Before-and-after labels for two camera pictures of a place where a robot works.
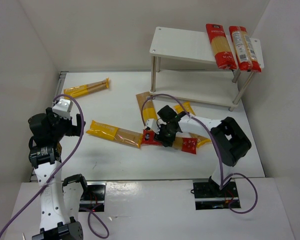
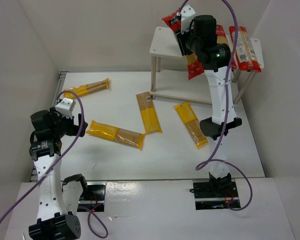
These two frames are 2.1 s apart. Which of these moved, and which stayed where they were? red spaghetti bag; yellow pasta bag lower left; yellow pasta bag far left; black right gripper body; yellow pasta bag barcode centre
Moved: red spaghetti bag; black right gripper body
Stayed: yellow pasta bag lower left; yellow pasta bag far left; yellow pasta bag barcode centre
